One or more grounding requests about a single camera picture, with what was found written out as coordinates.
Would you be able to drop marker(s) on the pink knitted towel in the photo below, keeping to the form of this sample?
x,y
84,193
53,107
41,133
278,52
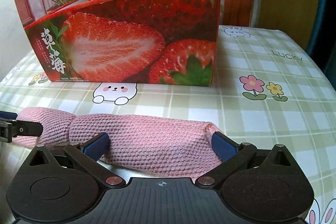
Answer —
x,y
169,147

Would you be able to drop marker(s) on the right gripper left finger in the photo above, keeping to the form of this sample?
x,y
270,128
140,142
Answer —
x,y
73,165

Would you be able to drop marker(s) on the green checked tablecloth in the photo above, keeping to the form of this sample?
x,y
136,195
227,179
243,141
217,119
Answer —
x,y
266,90

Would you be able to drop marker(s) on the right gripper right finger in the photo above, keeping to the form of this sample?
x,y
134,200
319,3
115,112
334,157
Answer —
x,y
244,156

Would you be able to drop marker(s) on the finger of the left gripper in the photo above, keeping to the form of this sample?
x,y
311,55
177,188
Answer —
x,y
11,127

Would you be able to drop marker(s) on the red strawberry cardboard box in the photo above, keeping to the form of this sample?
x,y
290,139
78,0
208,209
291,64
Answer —
x,y
129,41

